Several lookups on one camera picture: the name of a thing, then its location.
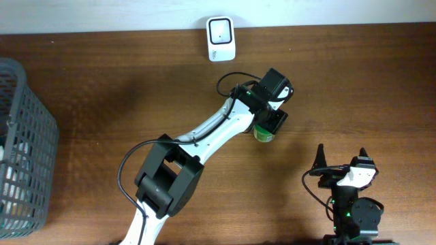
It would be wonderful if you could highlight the green lid jar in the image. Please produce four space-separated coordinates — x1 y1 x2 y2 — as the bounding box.
253 125 275 143

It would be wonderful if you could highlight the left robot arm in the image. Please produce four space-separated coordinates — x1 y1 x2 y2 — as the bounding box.
118 68 294 245

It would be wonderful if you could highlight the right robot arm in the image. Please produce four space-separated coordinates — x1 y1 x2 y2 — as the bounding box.
309 144 384 244

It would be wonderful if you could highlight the white barcode scanner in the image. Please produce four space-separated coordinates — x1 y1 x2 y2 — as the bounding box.
206 16 236 62

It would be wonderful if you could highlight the grey plastic mesh basket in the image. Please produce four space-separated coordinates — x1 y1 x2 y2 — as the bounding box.
1 58 59 240

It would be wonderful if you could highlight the left black camera cable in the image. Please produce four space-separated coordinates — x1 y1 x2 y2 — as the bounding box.
116 71 263 245

